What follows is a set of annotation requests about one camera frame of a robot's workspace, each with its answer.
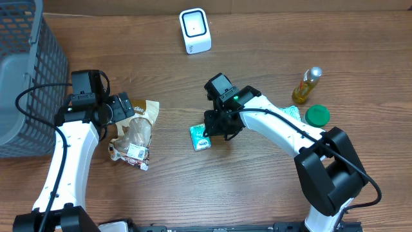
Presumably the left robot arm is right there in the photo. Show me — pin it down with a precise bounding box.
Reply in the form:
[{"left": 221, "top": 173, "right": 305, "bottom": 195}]
[{"left": 13, "top": 70, "right": 134, "bottom": 231}]

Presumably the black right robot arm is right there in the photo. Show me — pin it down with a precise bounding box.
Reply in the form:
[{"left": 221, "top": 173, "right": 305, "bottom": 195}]
[{"left": 204, "top": 73, "right": 368, "bottom": 231}]

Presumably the teal white carton pack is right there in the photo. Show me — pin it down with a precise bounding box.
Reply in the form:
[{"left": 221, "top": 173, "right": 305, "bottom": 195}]
[{"left": 189, "top": 124, "right": 211, "bottom": 151}]

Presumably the grey plastic mesh basket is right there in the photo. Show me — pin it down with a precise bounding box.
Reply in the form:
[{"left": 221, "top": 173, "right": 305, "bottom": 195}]
[{"left": 1, "top": 0, "right": 69, "bottom": 158}]

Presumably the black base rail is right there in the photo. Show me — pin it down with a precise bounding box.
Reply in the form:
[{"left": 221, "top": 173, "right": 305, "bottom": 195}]
[{"left": 135, "top": 221, "right": 364, "bottom": 232}]

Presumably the teal white packet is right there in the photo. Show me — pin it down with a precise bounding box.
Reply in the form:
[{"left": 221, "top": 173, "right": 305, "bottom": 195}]
[{"left": 280, "top": 106, "right": 304, "bottom": 124}]

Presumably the green white round jar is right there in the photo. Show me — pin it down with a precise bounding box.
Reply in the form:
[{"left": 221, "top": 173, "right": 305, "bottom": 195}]
[{"left": 304, "top": 104, "right": 330, "bottom": 128}]

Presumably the brown Pantree snack pouch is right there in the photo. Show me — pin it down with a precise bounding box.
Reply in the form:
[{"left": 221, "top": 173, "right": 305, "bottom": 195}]
[{"left": 108, "top": 99, "right": 160, "bottom": 171}]

